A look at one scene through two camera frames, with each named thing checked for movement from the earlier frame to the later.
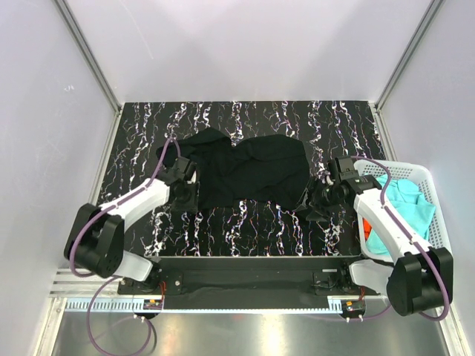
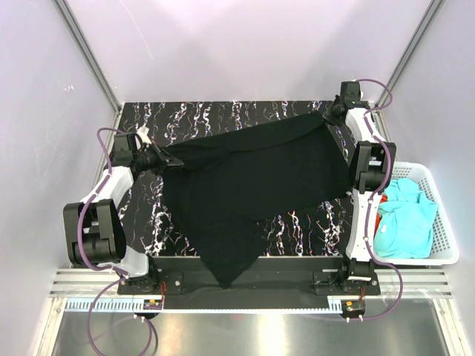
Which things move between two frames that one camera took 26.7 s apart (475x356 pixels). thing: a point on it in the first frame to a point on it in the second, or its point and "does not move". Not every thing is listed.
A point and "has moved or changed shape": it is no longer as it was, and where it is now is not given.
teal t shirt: (411, 207) does not move
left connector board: (150, 304) does not move
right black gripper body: (317, 200) to (330, 115)
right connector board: (352, 308) does not move
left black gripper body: (191, 198) to (159, 156)
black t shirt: (273, 168) has moved or changed shape
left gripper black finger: (185, 204) to (169, 160)
